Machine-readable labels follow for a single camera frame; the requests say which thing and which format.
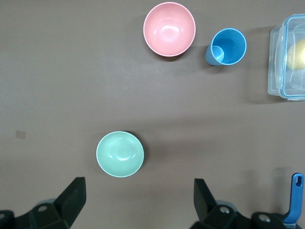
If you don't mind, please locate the black pot with blue handle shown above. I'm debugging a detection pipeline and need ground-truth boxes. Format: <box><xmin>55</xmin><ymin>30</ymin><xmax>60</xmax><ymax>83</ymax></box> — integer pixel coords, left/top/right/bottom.
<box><xmin>284</xmin><ymin>173</ymin><xmax>305</xmax><ymax>225</ymax></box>

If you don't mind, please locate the small green plate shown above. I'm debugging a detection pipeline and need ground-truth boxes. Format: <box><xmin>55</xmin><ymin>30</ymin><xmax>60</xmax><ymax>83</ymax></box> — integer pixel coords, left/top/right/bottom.
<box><xmin>96</xmin><ymin>131</ymin><xmax>145</xmax><ymax>178</ymax></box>

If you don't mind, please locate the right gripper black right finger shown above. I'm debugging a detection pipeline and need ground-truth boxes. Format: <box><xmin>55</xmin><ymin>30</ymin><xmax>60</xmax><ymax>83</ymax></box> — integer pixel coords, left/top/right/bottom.
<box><xmin>193</xmin><ymin>178</ymin><xmax>219</xmax><ymax>224</ymax></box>

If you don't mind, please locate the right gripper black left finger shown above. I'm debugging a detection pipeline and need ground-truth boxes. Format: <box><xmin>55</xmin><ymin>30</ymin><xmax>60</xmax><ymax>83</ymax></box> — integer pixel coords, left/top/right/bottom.
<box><xmin>53</xmin><ymin>177</ymin><xmax>86</xmax><ymax>227</ymax></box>

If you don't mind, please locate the clear plastic lidded container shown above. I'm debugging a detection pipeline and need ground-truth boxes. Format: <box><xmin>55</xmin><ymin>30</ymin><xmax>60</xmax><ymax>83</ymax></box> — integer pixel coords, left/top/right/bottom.
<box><xmin>267</xmin><ymin>13</ymin><xmax>305</xmax><ymax>101</ymax></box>

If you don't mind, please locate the yellow food piece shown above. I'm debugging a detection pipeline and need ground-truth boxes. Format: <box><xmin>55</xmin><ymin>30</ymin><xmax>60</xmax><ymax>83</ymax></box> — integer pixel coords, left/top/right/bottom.
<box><xmin>286</xmin><ymin>38</ymin><xmax>305</xmax><ymax>70</ymax></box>

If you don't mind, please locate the blue plastic cup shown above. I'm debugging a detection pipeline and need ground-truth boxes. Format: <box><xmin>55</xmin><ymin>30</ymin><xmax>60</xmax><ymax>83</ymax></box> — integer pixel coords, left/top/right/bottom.
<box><xmin>205</xmin><ymin>28</ymin><xmax>247</xmax><ymax>66</ymax></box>

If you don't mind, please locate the pink plastic bowl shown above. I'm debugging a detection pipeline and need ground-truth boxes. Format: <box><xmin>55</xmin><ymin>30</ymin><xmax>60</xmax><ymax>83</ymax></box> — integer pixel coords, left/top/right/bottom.
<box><xmin>142</xmin><ymin>1</ymin><xmax>196</xmax><ymax>58</ymax></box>

